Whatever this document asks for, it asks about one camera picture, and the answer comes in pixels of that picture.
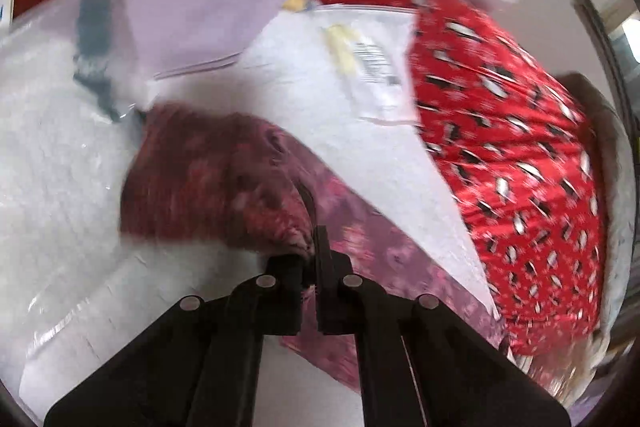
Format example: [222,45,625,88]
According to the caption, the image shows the purple floral cloth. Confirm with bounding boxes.
[119,103,511,395]

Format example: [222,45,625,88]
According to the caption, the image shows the dark teal packed cloth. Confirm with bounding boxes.
[74,0,136,120]

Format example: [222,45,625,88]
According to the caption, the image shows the clear labelled plastic bag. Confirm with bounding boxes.
[240,4,421,125]

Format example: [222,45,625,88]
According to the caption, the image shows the wooden door frame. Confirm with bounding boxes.
[570,0,640,148]

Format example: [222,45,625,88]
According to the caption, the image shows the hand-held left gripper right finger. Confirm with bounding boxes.
[312,227,571,427]

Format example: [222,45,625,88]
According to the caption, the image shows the white quilted bed sheet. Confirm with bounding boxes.
[0,4,501,427]

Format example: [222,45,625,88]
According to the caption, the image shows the red penguin print blanket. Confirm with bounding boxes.
[280,0,608,358]

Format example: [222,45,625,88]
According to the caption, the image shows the pale mailer envelope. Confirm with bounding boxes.
[82,0,318,80]

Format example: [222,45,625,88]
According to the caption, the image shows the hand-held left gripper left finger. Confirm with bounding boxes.
[44,254,306,427]

